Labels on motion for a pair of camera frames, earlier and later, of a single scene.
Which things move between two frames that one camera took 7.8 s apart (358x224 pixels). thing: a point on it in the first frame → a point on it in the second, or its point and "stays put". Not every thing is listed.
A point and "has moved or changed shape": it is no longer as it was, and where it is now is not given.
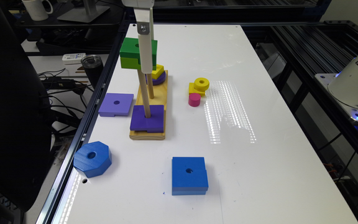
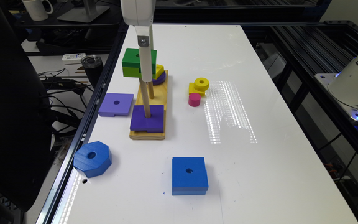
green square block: x=130 y=55 has moved or changed shape
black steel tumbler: x=93 y=65 stays put
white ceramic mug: x=36 y=9 stays put
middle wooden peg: x=150 y=85 stays put
